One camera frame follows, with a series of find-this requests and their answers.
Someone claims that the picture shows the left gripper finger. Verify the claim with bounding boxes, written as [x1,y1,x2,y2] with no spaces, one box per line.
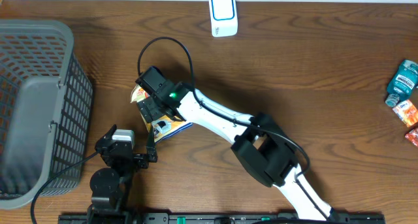
[146,126,157,155]
[103,124,117,140]

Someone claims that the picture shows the yellow snack bag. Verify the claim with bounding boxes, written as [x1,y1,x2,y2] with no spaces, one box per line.
[131,84,193,143]

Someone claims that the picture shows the blue mouthwash bottle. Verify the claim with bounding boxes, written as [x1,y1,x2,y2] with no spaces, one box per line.
[385,59,417,108]

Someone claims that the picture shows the orange Kleenex tissue pack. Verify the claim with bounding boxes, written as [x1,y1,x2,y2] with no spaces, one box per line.
[393,99,417,127]

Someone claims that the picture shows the red Top snack bar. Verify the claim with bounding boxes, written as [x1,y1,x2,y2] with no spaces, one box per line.
[405,127,418,147]

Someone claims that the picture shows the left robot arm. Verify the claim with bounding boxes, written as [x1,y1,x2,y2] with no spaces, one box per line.
[86,125,158,224]

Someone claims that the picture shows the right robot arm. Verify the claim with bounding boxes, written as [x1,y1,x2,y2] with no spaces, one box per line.
[136,67,337,221]

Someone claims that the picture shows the white barcode scanner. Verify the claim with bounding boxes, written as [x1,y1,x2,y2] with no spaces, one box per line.
[208,0,238,38]

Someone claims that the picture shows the grey plastic shopping basket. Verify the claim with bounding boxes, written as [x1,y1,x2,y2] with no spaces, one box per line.
[1,20,93,210]

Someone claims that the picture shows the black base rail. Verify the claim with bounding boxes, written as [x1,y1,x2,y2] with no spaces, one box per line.
[57,212,387,224]

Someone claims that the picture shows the left black cable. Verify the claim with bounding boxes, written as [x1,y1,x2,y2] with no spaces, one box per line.
[29,151,99,224]

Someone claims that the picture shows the black cable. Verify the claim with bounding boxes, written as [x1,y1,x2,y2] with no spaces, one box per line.
[29,151,99,224]
[137,37,330,220]

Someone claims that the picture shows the right black cable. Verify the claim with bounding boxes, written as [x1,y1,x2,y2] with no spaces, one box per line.
[137,37,330,220]

